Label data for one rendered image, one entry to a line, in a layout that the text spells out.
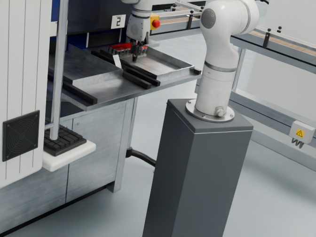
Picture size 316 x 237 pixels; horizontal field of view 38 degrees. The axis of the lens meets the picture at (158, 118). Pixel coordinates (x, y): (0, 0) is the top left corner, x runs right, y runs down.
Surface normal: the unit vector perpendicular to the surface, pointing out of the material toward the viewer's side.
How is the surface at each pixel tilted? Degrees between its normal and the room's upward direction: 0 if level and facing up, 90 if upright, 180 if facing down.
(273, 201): 0
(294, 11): 90
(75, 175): 90
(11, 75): 90
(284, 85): 90
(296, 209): 0
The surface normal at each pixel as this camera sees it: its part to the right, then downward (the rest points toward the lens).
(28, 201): 0.75, 0.39
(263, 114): -0.65, 0.23
